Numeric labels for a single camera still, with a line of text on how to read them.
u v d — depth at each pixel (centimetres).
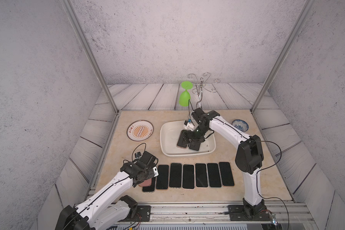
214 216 73
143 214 73
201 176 85
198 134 77
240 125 108
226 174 86
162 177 85
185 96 97
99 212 43
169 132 104
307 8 71
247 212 65
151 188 80
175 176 85
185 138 78
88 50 85
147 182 82
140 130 108
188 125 85
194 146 98
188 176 85
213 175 85
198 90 87
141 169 57
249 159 52
